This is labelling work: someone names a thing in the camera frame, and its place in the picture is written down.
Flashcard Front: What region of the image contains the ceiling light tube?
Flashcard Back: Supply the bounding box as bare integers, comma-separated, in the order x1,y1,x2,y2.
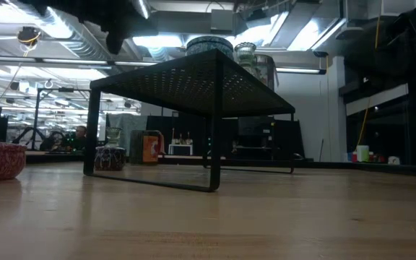
113,60,158,67
275,66,327,75

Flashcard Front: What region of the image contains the black aluminium table frame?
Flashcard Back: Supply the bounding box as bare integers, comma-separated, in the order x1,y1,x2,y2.
25,150,416,178

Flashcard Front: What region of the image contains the ceiling cable reel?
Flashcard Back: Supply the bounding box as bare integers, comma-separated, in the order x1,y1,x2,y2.
17,26,43,48

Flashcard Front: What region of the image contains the smooth silver ceiling duct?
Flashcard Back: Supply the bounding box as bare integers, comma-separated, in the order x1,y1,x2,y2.
135,0,152,22

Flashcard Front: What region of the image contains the blue patterned candle tin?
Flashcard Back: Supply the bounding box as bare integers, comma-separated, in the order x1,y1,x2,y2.
185,35,235,61

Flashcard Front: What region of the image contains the grey cloth cover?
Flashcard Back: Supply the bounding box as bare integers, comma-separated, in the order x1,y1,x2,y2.
108,113,147,152

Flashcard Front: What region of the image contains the white green cup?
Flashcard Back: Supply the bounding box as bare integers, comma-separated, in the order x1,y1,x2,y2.
356,144,371,163

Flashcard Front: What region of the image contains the purple patterned candle tin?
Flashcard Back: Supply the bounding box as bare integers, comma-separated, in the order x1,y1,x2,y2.
94,146,128,172

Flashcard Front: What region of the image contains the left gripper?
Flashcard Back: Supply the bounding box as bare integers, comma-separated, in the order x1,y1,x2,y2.
81,0,137,56

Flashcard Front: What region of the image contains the clear glass candlestick holder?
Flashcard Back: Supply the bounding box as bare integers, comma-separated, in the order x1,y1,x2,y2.
105,126,123,148
233,42,259,79

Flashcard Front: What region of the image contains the black cabinet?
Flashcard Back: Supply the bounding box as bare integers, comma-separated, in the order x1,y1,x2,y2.
236,115,305,160

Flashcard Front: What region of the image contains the small white table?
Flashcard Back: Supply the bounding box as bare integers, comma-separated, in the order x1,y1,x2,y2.
168,143,194,156

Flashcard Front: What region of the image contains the black perforated metal shelf riser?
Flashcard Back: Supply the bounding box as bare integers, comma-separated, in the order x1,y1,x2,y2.
83,49,296,193

